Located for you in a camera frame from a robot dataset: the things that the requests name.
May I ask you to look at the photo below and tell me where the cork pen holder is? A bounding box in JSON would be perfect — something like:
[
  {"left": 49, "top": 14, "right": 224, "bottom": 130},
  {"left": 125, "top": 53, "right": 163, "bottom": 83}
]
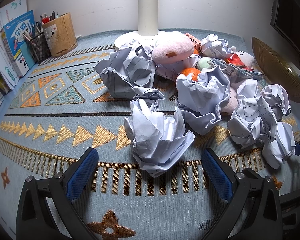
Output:
[{"left": 43, "top": 12, "right": 77, "bottom": 57}]

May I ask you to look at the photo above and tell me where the black mesh pen holder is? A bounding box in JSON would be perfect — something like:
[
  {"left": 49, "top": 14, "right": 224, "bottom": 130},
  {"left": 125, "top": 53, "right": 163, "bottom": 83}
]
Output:
[{"left": 23, "top": 22, "right": 51, "bottom": 63}]

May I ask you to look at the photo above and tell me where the white desk lamp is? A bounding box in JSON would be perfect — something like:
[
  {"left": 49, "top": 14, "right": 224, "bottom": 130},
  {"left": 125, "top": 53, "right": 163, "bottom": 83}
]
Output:
[{"left": 114, "top": 0, "right": 167, "bottom": 51}]

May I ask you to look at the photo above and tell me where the paper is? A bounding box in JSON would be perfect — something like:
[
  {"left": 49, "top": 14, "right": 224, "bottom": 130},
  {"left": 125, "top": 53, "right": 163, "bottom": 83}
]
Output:
[{"left": 262, "top": 122, "right": 296, "bottom": 170}]

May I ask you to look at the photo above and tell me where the small orange box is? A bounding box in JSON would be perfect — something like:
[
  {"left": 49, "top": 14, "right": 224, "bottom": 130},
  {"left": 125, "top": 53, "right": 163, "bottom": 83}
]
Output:
[{"left": 185, "top": 33, "right": 201, "bottom": 55}]

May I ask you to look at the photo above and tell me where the paper ball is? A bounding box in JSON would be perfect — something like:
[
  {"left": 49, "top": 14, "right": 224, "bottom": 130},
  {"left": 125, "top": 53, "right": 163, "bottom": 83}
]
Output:
[
  {"left": 124, "top": 99, "right": 196, "bottom": 178},
  {"left": 175, "top": 66, "right": 230, "bottom": 135},
  {"left": 200, "top": 34, "right": 237, "bottom": 59},
  {"left": 227, "top": 79, "right": 290, "bottom": 148},
  {"left": 95, "top": 43, "right": 165, "bottom": 101}
]

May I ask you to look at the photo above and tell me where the blue study workbook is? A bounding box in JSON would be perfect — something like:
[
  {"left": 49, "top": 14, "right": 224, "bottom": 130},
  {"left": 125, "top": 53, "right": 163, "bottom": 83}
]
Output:
[{"left": 0, "top": 10, "right": 35, "bottom": 77}]

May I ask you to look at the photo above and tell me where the orange tangerine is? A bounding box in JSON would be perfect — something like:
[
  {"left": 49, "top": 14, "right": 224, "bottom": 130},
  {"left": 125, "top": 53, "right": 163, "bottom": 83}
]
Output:
[{"left": 180, "top": 68, "right": 201, "bottom": 81}]

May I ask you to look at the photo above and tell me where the white cat plush doll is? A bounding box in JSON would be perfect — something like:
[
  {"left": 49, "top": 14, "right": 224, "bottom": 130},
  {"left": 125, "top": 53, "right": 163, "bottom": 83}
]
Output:
[{"left": 226, "top": 46, "right": 255, "bottom": 70}]

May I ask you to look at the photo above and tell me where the brown ribbed glass bowl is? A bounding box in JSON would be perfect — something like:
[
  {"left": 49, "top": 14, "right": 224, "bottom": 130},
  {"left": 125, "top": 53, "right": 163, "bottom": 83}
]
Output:
[{"left": 251, "top": 37, "right": 300, "bottom": 103}]

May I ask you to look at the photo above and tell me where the three-ball plush dango large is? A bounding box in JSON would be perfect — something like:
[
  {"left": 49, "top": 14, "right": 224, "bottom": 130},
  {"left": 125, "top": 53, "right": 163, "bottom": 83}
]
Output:
[{"left": 152, "top": 31, "right": 194, "bottom": 64}]

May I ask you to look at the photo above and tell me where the patterned blue table mat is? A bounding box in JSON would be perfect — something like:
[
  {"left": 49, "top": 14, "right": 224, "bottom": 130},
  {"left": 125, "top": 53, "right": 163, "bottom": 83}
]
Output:
[{"left": 0, "top": 31, "right": 300, "bottom": 239}]

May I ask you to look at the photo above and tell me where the plaid fabric piece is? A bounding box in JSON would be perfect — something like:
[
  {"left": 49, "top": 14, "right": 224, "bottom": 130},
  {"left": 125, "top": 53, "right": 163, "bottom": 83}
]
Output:
[{"left": 207, "top": 58, "right": 263, "bottom": 80}]

